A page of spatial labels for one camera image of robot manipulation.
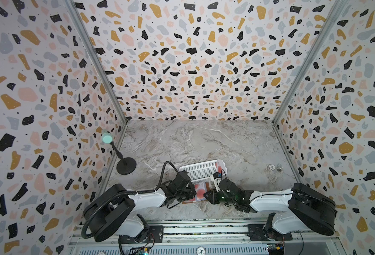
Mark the aluminium corner post left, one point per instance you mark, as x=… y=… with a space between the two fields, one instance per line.
x=76 y=19

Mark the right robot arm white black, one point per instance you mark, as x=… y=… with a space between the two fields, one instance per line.
x=299 y=208

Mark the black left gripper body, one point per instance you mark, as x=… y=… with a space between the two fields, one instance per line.
x=189 y=193

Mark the aluminium corner post right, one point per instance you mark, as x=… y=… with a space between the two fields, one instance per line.
x=333 y=15

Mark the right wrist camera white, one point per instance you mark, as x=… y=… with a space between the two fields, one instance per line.
x=216 y=178

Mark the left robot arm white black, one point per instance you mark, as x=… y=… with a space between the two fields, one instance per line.
x=116 y=210

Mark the aluminium corner post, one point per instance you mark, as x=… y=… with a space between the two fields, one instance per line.
x=76 y=19
x=333 y=15

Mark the brown leather card holder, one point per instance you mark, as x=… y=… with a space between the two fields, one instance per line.
x=210 y=187

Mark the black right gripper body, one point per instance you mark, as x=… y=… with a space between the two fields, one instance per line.
x=213 y=194

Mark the black stand with green ball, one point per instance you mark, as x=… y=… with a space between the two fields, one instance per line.
x=126 y=165

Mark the white plastic slotted basket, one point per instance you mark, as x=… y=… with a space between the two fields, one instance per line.
x=200 y=172

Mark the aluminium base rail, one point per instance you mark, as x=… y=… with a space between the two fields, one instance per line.
x=227 y=237

